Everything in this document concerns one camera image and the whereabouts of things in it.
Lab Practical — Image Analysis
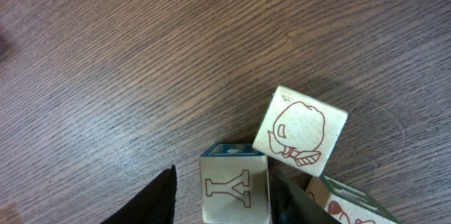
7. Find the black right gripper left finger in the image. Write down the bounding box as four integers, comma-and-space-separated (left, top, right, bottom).
101, 165, 177, 224

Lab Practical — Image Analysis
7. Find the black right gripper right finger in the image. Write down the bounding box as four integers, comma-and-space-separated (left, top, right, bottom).
270, 170, 340, 224

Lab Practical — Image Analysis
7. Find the red U letter block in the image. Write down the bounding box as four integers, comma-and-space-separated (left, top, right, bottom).
199, 144, 271, 224

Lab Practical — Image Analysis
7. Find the red A letter block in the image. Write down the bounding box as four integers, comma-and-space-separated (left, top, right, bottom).
252, 86, 348, 177

